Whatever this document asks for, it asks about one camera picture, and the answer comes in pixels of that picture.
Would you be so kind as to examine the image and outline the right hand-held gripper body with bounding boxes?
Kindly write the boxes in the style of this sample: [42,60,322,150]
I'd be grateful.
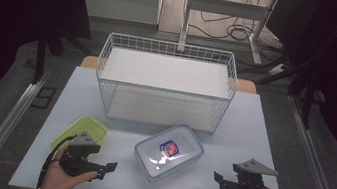
[222,154,282,189]

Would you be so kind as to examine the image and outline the black metal stand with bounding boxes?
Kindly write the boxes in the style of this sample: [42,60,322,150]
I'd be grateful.
[29,21,69,90]
[281,6,337,135]

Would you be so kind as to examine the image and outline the clear blue-rimmed food container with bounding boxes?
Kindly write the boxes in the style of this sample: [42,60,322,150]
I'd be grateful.
[128,116,209,189]

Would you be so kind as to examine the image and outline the person's left hand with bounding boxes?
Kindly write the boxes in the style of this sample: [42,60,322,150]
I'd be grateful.
[39,144,103,189]

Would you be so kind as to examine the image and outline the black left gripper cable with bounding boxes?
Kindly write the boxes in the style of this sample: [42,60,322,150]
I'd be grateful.
[36,130,77,189]

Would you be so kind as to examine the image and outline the black floor socket plate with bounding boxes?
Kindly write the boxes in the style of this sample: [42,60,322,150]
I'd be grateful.
[30,84,58,113]

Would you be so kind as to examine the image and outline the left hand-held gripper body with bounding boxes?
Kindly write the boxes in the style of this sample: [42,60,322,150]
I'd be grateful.
[57,127,113,182]

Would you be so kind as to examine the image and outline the white desk frame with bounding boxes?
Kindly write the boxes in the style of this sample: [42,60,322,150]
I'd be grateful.
[177,0,280,67]

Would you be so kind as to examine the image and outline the green lidded food container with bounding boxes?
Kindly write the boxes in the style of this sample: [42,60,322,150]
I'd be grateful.
[49,110,111,159]

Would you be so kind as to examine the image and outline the black floor cables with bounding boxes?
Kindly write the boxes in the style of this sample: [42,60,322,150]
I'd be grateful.
[186,0,295,51]

